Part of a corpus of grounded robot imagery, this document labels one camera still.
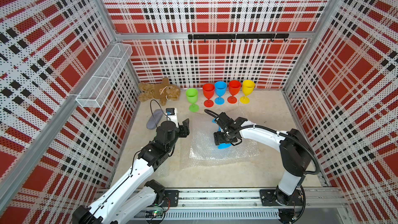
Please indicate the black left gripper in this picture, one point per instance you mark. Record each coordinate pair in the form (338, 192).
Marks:
(184, 128)

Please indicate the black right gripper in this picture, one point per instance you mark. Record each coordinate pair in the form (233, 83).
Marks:
(217, 138)

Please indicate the light blue glass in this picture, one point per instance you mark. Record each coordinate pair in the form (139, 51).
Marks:
(224, 145)

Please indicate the clear bubble wrap sheet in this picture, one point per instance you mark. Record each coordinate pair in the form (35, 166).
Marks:
(217, 158)
(202, 134)

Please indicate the blue wine glass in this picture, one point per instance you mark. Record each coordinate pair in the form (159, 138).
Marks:
(220, 90)

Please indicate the red wine glass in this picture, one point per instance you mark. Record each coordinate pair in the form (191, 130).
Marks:
(234, 88)

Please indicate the pink red glass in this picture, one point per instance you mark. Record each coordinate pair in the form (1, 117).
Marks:
(208, 91)

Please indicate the yellow glass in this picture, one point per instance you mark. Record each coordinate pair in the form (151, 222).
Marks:
(247, 88)

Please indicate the bright green glass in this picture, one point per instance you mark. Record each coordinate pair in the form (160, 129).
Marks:
(192, 98)

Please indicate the pale green glass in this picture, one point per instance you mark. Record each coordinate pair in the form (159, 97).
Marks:
(164, 169)

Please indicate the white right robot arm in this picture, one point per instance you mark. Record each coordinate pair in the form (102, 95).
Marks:
(297, 156)

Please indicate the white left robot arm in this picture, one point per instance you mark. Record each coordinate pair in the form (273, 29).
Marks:
(133, 192)

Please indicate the green circuit board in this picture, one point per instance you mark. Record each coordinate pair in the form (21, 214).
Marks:
(154, 214)

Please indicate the brown teddy bear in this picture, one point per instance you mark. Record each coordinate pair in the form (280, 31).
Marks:
(162, 92)

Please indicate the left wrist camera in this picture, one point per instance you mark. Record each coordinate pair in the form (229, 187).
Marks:
(172, 115)

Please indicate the white wire mesh shelf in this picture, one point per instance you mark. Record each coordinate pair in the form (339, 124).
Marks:
(99, 86)

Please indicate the black wall hook rail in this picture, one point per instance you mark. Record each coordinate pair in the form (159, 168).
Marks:
(270, 36)

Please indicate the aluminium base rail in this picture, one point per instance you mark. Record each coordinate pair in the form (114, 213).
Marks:
(315, 197)

